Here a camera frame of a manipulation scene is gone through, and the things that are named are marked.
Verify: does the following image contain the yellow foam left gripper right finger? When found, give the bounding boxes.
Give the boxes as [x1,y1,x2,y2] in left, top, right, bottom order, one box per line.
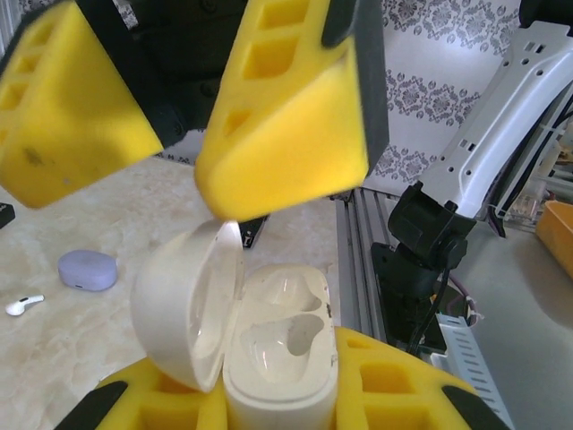
[333,326,514,430]

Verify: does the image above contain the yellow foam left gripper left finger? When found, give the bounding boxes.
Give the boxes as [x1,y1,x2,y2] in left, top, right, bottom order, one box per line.
[56,356,234,430]

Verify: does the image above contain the white earbud charging case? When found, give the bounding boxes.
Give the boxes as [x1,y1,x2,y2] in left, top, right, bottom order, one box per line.
[129,219,338,430]

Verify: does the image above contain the purple earbud charging case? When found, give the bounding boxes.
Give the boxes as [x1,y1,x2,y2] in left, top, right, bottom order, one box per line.
[56,249,118,293]

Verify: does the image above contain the white stem earbud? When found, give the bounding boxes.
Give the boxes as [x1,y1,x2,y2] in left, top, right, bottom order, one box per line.
[4,293,46,317]

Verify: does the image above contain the yellow plastic bin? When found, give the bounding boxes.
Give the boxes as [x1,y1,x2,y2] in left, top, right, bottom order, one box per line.
[535,200,573,270]

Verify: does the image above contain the clear plastic box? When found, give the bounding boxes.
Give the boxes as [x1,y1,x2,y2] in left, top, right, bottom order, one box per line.
[500,178,552,225]

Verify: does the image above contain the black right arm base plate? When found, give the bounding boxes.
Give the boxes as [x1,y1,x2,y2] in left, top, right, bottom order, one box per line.
[370,241,449,357]

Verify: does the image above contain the white slotted cable duct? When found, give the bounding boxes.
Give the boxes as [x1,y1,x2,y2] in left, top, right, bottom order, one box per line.
[440,315,516,430]

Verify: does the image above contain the black power cable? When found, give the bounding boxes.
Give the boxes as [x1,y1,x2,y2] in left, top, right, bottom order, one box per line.
[409,263,453,355]

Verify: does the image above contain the aluminium extrusion frame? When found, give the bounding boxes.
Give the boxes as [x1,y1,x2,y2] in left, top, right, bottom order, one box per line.
[335,187,395,346]

